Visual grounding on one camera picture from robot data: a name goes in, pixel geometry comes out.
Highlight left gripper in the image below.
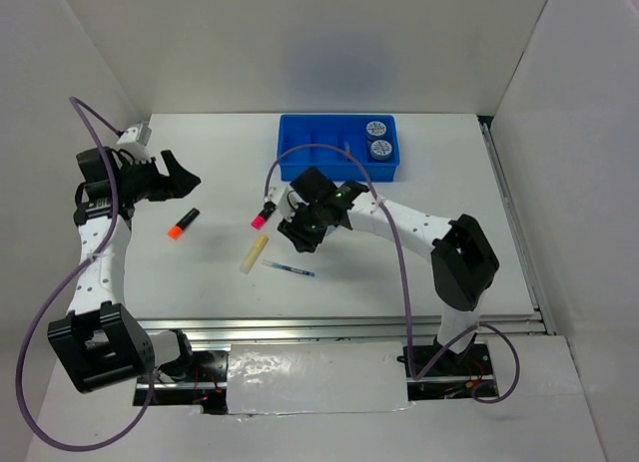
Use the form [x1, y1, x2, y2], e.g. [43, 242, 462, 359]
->
[116, 150, 201, 205]

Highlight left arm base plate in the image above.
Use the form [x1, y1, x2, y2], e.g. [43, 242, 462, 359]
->
[150, 350, 229, 415]

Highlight blue gel pen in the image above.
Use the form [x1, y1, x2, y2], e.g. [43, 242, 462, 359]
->
[262, 259, 316, 277]

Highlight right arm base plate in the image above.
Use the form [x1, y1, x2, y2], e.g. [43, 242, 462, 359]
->
[396, 343, 498, 402]

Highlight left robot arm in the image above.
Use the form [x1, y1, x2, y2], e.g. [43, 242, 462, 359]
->
[47, 147, 201, 393]

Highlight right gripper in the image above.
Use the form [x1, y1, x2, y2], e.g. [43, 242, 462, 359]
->
[279, 199, 328, 252]

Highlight red gel pen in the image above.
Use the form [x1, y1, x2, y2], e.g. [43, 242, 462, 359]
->
[343, 141, 351, 162]

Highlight orange highlighter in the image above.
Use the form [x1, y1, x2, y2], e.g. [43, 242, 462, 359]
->
[168, 208, 201, 240]

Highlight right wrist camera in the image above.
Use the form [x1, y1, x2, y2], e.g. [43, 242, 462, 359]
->
[265, 184, 299, 222]

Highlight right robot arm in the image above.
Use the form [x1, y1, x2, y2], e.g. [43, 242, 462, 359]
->
[265, 167, 499, 374]

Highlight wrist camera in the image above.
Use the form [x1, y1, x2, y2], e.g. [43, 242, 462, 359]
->
[265, 184, 299, 222]
[116, 123, 152, 163]

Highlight blue plastic divided bin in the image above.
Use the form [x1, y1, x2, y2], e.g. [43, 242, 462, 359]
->
[277, 114, 400, 183]

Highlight yellow highlighter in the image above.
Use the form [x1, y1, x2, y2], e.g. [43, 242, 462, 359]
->
[240, 234, 269, 274]

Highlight white foil sheet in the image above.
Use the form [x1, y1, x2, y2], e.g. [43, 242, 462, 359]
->
[227, 342, 409, 415]

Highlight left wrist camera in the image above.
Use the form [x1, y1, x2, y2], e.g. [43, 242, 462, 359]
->
[116, 123, 152, 163]

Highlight pink highlighter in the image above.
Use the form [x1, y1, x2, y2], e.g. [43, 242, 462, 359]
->
[251, 203, 276, 231]

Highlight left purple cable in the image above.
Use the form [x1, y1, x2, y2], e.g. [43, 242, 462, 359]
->
[15, 96, 161, 453]

